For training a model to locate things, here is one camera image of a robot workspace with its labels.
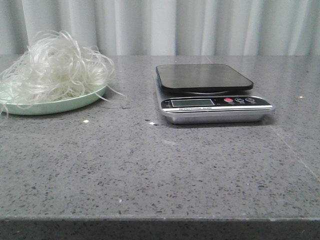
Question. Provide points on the white vermicelli noodle bundle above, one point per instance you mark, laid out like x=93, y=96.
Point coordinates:
x=55, y=67

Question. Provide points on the silver black kitchen scale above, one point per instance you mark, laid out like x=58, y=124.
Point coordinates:
x=208, y=93

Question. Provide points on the white pleated curtain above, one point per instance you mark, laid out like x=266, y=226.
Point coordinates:
x=169, y=27

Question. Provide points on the mint green plastic plate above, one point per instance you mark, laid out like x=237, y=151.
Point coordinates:
x=53, y=107

